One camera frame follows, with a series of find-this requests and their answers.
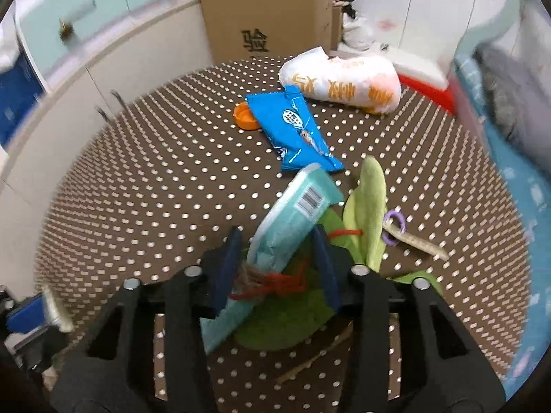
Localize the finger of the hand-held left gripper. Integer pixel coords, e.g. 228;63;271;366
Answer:
13;330;70;371
6;295;46;334

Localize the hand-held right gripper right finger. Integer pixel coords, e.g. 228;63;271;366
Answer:
312;224;506;413

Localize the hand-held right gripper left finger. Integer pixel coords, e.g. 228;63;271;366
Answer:
49;226;246;413

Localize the silver foil wrapper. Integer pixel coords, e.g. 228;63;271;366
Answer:
41;284;75;334

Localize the pale teal tissue packet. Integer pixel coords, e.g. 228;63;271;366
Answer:
201;162;345;356

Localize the green felt leaf garland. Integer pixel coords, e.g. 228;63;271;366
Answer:
235;157;444;351

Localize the purple ring with beige tag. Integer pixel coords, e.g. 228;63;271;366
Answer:
381;210;450;262

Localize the blue snack wrapper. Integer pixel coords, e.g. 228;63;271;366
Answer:
246;85;345;173

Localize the orange bottle cap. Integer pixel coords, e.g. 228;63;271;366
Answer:
232;102;261;132

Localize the white orange-print plastic bag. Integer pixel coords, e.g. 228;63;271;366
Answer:
278;46;403;116

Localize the brown polka dot tablecloth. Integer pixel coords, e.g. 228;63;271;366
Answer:
34;55;532;401

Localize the white low cabinet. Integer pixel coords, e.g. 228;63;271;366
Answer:
0;0;216;310

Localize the blue candy-print bedsheet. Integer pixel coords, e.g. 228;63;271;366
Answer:
452;52;551;396

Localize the blue shopping bag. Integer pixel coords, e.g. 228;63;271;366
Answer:
0;49;46;147

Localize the white board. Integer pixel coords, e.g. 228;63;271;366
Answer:
383;47;450;91

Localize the white translucent plastic bag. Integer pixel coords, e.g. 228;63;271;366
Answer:
342;9;390;52

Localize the small cardboard box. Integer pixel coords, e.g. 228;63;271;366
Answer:
331;4;344;50

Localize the grey duvet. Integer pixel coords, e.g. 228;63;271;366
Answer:
474;47;551;156

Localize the large cardboard box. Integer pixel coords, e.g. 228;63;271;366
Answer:
197;0;334;66

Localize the white paper bag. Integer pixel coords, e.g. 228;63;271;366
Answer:
0;4;22;74

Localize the white wardrobe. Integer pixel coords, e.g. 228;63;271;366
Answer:
331;0;513;65

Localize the teal bunk bed frame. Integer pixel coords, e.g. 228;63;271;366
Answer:
448;0;534;138

